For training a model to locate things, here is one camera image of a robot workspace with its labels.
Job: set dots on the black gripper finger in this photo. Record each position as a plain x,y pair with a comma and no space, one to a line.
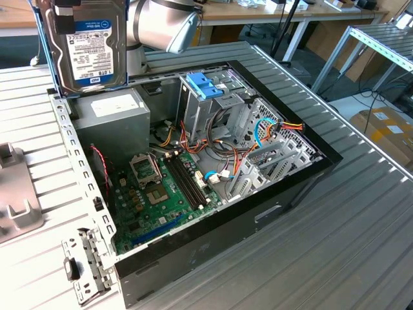
66,24

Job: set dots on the hard disk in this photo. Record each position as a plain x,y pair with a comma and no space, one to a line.
90,48

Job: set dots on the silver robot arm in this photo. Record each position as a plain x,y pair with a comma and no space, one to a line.
155,26

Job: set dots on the perforated metal disk bay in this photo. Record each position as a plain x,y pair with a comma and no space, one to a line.
284,168

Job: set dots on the grey power supply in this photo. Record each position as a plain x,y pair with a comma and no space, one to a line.
113,129

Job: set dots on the blue plastic bay latch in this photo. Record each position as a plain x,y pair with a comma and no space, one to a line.
201,85

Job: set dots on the black case fan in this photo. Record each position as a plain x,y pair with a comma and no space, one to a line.
100,181

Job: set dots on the metal optical drive cage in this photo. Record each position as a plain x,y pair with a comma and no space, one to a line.
200,113

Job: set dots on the grey parts rack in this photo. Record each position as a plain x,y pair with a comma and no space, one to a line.
16,187

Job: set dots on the CPU socket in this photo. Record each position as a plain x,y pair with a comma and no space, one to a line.
156,195

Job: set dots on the black RAM slot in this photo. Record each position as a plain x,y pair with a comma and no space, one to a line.
184,182
180,182
194,182
189,182

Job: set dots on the green motherboard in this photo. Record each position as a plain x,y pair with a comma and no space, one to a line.
151,216

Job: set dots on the blue expansion slot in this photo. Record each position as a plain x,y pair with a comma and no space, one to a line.
159,230

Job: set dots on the wooden desk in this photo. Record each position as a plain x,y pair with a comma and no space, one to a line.
322,14

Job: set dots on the black PC case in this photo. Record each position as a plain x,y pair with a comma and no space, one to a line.
226,245

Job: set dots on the metal slat shelf table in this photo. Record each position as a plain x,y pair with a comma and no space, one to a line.
380,38

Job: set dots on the large labelled cardboard box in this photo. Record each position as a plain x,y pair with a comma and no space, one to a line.
380,135

